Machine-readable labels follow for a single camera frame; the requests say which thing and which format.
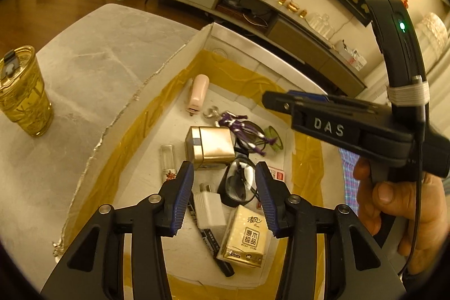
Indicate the cream square box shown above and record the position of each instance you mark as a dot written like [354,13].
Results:
[211,145]

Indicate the small clear tube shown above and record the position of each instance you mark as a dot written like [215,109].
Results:
[168,159]

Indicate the purple figurine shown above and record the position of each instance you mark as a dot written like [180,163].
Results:
[235,126]

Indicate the plaid cloth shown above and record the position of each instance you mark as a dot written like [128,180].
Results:
[348,173]

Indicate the black eyeglasses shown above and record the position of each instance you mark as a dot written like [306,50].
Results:
[223,185]

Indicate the person's right hand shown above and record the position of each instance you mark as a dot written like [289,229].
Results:
[386,201]

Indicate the green plastic piece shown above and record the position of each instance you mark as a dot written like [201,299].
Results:
[276,142]

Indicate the white cardboard box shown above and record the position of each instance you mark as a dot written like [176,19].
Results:
[168,89]

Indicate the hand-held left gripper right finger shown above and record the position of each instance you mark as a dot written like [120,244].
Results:
[268,201]

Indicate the cluster of glass cups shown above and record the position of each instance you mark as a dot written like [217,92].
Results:
[318,26]

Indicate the golden glass tumbler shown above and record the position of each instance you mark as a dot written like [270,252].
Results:
[24,96]

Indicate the white charger plug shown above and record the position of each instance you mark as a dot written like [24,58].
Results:
[211,208]

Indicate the black marker pen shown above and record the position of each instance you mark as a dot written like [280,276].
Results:
[211,240]

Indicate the wide gold ornament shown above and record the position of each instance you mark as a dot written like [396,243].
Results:
[292,6]

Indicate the tissue packet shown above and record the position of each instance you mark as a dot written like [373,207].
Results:
[246,240]

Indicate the white boxes on cabinet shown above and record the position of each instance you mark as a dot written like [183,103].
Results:
[349,55]

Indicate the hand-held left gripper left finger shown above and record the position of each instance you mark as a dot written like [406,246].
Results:
[183,198]

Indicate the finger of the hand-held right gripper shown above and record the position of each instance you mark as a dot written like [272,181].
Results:
[309,95]
[277,100]

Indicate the white stapler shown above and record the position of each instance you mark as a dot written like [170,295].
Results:
[197,92]

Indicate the cream curtain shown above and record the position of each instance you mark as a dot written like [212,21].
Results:
[436,36]

